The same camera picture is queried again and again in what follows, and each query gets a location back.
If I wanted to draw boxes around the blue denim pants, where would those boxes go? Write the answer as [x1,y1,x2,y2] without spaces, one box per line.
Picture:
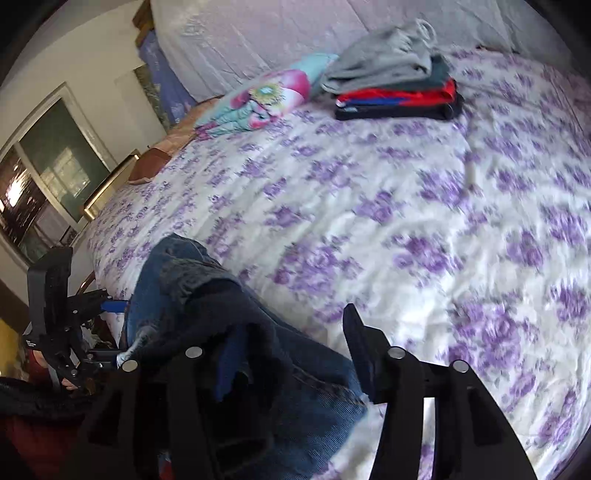
[121,233,370,480]

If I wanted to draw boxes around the person's red garment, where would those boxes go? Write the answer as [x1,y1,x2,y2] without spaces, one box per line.
[0,411,88,480]

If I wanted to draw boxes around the blue wall cloth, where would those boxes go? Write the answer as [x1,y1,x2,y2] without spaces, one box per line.
[136,30,197,125]

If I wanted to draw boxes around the white textured bed cover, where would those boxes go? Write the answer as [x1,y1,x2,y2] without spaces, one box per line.
[150,0,573,102]

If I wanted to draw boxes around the window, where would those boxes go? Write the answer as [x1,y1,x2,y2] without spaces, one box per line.
[0,83,118,273]

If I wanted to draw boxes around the person's dark jacket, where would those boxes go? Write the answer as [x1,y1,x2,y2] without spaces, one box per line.
[0,374,98,425]

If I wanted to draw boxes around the dark green folded garment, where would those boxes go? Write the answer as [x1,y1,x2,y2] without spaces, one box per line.
[416,55,451,90]

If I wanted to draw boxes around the purple floral bedspread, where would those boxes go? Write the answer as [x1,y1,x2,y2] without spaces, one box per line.
[85,46,591,480]

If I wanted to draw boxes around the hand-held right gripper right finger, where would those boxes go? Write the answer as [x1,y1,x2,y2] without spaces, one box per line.
[342,304,539,480]

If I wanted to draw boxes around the red folded garment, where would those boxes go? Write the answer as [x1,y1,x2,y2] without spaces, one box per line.
[336,78,458,108]

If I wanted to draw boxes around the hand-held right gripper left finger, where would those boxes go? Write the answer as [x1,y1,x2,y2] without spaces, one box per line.
[58,331,242,480]

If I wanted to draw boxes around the colourful floral pillow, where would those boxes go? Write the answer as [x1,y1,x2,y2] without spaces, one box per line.
[194,52,340,139]

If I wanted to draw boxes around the wooden headboard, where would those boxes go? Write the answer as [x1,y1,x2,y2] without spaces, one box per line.
[133,0,154,47]

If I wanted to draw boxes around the golden frame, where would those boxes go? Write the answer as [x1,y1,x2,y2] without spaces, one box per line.
[83,150,141,220]

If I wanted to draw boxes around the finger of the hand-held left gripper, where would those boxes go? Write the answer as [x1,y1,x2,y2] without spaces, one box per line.
[83,348,126,370]
[69,288,129,324]

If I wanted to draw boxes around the grey folded garment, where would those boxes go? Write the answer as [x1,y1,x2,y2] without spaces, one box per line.
[320,19,437,95]

